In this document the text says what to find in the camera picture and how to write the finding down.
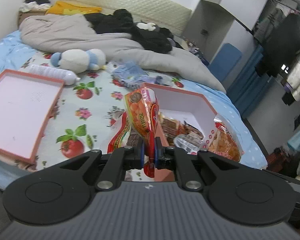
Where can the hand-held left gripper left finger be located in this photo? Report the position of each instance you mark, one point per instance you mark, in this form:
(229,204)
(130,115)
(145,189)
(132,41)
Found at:
(141,155)

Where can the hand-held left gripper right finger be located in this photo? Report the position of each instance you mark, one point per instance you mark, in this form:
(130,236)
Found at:
(157,155)

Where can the dark snack packet orange sauce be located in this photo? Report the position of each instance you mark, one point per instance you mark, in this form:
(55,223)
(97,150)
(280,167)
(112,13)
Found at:
(175,127)

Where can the silver snack packet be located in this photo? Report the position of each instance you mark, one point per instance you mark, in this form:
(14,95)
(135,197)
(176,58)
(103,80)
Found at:
(190,142)

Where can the red round-logo snack packet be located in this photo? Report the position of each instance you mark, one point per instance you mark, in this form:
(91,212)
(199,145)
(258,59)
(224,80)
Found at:
(142,115)

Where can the pink cardboard box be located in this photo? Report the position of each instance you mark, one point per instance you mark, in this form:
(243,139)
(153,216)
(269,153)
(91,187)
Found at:
(180,100)

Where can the orange white snack packet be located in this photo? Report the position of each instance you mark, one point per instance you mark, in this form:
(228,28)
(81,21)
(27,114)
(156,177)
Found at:
(227,145)

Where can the brown snack packet orange band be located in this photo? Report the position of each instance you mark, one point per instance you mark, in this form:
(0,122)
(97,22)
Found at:
(120,135)

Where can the floral bed sheet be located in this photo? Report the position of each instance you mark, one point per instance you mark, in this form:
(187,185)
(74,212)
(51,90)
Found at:
(95,110)

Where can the clear plastic bag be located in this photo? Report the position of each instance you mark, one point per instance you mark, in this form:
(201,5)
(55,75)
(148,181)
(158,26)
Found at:
(165,80)

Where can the blue white plastic bag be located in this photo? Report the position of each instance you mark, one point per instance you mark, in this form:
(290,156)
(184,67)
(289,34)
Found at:
(132,72)

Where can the black clothing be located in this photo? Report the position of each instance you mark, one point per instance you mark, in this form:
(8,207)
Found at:
(150,40)

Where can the white blue plush toy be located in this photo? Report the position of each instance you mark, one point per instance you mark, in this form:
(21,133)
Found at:
(75,60)

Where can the blue curtain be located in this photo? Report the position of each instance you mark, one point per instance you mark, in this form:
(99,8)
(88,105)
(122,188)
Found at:
(247,80)

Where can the white spray bottle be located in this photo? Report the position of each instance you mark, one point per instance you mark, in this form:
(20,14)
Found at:
(52,73)

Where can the pink box lid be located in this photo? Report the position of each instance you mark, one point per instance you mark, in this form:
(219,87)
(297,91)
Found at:
(20,110)

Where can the grey duvet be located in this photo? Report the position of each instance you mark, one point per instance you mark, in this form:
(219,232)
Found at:
(65,35)

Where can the cream quilted headboard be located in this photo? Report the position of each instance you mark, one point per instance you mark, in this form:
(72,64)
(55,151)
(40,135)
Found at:
(140,2)

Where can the dark hanging clothes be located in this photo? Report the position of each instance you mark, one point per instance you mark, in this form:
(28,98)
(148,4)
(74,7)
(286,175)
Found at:
(285,42)

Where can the yellow pillow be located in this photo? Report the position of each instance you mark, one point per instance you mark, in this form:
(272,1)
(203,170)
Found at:
(65,7)

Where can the pile of clothes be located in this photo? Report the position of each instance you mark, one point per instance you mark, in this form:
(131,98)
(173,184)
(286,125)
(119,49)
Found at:
(37,0)

